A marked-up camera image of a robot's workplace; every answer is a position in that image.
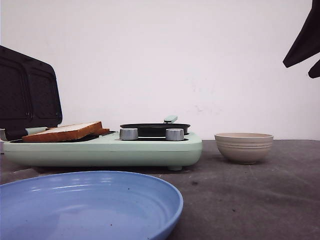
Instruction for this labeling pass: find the blue plate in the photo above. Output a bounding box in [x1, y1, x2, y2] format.
[0, 171, 184, 240]

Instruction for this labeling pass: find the right silver control knob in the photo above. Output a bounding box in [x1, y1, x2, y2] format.
[165, 128, 185, 141]

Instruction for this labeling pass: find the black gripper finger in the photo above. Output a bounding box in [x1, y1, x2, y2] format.
[283, 0, 320, 68]
[308, 61, 320, 79]

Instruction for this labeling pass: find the breakfast maker hinged lid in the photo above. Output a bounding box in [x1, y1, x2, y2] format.
[0, 46, 63, 141]

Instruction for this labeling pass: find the white bread slice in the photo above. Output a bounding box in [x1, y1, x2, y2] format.
[22, 121, 103, 143]
[46, 126, 111, 137]

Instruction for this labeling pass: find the left silver control knob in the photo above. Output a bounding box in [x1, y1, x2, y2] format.
[119, 128, 139, 141]

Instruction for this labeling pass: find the mint green breakfast maker base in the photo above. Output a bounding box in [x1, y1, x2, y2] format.
[3, 131, 203, 170]

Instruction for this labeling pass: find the silver control knob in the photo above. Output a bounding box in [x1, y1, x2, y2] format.
[165, 128, 185, 141]
[119, 128, 139, 141]

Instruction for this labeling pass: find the beige ribbed bowl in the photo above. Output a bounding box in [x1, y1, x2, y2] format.
[214, 132, 274, 164]

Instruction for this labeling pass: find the black frying pan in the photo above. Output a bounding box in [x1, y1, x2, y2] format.
[120, 115, 191, 138]

